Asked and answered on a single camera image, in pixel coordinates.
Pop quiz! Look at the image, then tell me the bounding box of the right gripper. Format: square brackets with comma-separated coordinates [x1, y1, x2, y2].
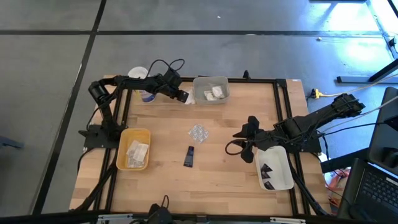
[233, 115, 282, 164]

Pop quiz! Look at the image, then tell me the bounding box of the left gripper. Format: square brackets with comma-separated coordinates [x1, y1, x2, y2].
[156, 80, 190, 105]

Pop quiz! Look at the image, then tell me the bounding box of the grey plastic bin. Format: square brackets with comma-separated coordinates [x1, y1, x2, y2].
[192, 76, 230, 105]

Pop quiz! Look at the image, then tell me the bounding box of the white plastic bin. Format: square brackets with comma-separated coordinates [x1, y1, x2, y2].
[254, 146, 295, 191]

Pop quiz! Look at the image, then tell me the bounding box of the white disinfecting wipes canister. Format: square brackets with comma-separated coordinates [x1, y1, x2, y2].
[127, 66, 157, 104]

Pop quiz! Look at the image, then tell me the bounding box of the yellow plastic bin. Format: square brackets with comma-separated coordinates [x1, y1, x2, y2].
[116, 128, 152, 171]

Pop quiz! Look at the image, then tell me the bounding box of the silver aluminium bar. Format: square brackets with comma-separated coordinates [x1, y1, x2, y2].
[269, 217, 307, 224]
[97, 213, 134, 222]

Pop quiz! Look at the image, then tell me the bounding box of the black desk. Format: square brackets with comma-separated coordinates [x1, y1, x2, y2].
[320, 147, 371, 174]

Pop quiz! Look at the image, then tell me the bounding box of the black laptop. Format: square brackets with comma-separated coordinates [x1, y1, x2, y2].
[337, 157, 398, 224]

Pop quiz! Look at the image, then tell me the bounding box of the black monitor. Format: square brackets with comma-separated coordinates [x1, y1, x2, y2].
[368, 86, 398, 177]

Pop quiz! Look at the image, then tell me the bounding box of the grey floor object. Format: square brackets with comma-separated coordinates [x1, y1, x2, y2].
[0, 135, 25, 150]

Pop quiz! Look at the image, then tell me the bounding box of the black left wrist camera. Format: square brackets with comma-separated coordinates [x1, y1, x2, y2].
[164, 68, 183, 88]

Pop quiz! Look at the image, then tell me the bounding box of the black aluminium table frame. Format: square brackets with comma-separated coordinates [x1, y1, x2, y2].
[70, 70, 332, 224]

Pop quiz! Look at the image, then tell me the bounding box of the yellow power cord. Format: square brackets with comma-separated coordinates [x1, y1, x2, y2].
[312, 73, 398, 100]

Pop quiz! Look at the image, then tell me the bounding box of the black cabled device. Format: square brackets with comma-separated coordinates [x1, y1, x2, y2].
[148, 195, 174, 224]

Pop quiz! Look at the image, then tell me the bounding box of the dark metal desk frame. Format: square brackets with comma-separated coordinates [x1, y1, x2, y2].
[336, 57, 398, 84]

